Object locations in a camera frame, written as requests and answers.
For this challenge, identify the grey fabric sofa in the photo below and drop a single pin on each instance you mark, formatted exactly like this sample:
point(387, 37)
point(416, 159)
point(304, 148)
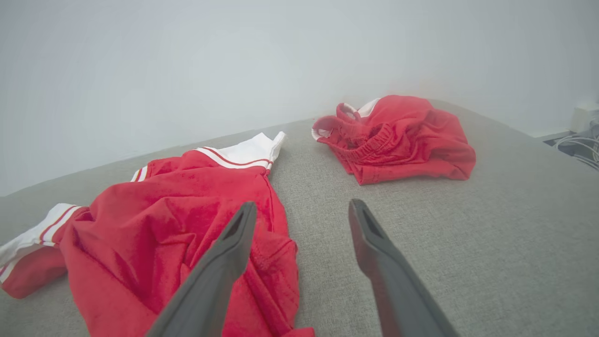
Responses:
point(491, 234)

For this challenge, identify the red shorts elastic waist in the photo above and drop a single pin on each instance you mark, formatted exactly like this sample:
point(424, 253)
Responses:
point(412, 140)

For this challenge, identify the red basketball jersey white trim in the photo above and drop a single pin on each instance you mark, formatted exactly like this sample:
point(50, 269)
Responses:
point(140, 220)

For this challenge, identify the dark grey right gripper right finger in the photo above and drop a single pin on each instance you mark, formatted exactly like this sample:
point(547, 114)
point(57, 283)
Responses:
point(398, 299)

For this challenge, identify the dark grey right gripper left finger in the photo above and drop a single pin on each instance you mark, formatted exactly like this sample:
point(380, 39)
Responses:
point(210, 290)

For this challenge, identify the white power adapter box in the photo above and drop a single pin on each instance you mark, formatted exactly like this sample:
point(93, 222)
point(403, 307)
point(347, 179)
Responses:
point(585, 117)

